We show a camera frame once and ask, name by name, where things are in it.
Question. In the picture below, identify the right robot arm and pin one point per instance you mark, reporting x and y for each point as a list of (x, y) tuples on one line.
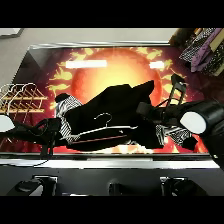
[(210, 116)]

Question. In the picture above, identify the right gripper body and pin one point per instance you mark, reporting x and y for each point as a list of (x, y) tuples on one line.
[(149, 110)]

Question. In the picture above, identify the black white dotted garment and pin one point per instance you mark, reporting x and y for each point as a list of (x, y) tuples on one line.
[(196, 46)]

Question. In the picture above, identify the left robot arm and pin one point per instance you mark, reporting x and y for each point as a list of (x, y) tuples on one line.
[(23, 134)]

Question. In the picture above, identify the heap of clothes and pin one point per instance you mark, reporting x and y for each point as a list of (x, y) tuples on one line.
[(180, 38)]

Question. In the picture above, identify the silver frame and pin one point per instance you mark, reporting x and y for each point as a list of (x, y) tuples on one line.
[(110, 164)]

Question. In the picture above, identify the purple garment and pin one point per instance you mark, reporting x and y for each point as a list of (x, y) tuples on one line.
[(208, 53)]

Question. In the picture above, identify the black shirt with striped sleeves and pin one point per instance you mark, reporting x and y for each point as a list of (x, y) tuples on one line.
[(116, 103)]

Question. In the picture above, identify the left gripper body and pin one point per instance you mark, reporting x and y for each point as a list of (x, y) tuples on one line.
[(55, 128)]

